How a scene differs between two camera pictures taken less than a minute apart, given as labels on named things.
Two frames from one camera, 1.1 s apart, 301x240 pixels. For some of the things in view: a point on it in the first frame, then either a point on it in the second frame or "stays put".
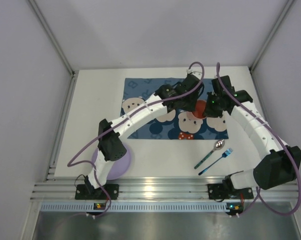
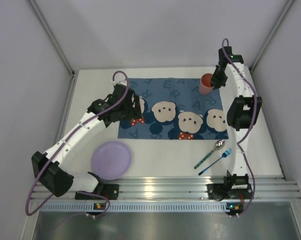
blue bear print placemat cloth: x=180 y=124 stays put
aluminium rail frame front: x=62 y=188 stays put
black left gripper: x=189 y=105 to x=132 y=109
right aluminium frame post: x=288 y=4 stays put
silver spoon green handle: x=219 y=145 stays put
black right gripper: x=210 y=110 to x=218 y=77
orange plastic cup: x=200 y=111 to x=206 y=87
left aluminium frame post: x=73 y=73 stays put
